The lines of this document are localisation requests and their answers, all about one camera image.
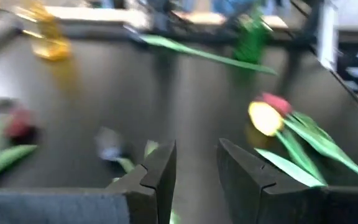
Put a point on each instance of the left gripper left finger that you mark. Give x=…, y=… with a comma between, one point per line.
x=154, y=186

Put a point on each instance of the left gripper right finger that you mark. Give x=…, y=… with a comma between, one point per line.
x=244, y=193

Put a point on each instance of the black artificial tulip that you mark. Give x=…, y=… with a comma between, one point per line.
x=109, y=144

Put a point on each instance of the yellow artificial tulip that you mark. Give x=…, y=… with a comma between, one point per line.
x=204, y=53
x=264, y=118

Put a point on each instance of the red artificial tulip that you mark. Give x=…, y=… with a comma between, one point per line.
x=277, y=102
x=19, y=123

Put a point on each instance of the green glass vase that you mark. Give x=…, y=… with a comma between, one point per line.
x=252, y=43

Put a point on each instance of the yellow glass vase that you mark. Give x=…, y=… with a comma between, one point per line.
x=53, y=48

